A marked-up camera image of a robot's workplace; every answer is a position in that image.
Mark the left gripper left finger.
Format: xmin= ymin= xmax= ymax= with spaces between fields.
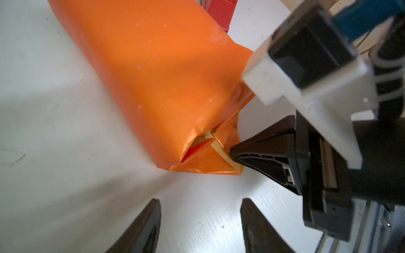
xmin=106 ymin=199 xmax=161 ymax=253

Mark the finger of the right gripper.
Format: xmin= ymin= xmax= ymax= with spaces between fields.
xmin=229 ymin=116 xmax=303 ymax=196

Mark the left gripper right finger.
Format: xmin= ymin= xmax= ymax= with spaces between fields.
xmin=240 ymin=198 xmax=294 ymax=253

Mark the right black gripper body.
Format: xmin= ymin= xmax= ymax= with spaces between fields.
xmin=295 ymin=114 xmax=405 ymax=241

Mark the yellow orange wrapping paper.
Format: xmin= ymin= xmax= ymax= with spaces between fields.
xmin=50 ymin=1 xmax=254 ymax=175

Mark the red tape dispenser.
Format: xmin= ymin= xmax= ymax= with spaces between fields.
xmin=201 ymin=0 xmax=238 ymax=33

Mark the aluminium front rail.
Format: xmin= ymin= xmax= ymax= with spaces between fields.
xmin=315 ymin=200 xmax=405 ymax=253

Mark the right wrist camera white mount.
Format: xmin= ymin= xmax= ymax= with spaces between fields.
xmin=242 ymin=0 xmax=405 ymax=170

